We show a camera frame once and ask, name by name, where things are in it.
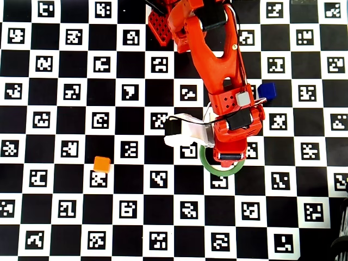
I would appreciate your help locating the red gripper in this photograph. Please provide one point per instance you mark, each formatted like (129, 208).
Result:
(230, 156)

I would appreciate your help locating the blue cube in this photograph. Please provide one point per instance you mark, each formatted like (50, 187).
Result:
(267, 91)

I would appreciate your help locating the red robot base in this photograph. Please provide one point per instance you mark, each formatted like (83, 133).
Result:
(159, 27)

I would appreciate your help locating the orange cube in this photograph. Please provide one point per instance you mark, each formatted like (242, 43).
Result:
(102, 164)

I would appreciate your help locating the black white marker checkerboard mat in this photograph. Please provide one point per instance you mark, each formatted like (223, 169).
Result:
(81, 122)

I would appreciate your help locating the white mounted wrist camera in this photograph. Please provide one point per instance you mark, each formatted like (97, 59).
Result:
(190, 130)

